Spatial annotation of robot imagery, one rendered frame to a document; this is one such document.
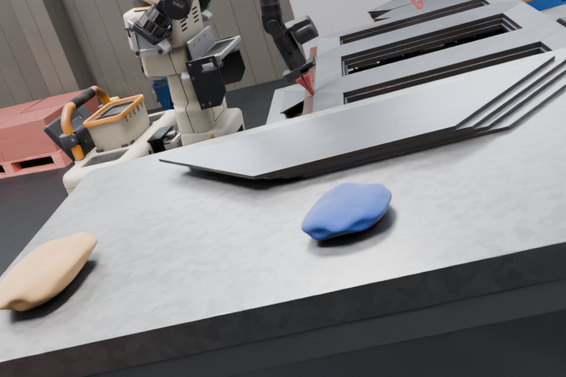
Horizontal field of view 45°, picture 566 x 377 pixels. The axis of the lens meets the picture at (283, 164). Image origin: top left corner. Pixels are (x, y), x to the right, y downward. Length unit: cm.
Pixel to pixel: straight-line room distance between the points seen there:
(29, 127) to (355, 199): 498
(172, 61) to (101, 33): 423
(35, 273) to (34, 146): 484
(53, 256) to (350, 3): 407
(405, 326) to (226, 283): 20
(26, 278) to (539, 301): 59
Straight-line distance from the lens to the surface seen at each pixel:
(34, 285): 88
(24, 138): 574
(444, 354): 151
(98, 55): 651
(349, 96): 198
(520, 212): 76
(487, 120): 98
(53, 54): 640
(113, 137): 236
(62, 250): 94
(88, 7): 643
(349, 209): 78
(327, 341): 73
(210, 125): 223
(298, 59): 203
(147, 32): 202
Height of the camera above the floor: 142
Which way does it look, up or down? 21 degrees down
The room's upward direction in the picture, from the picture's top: 18 degrees counter-clockwise
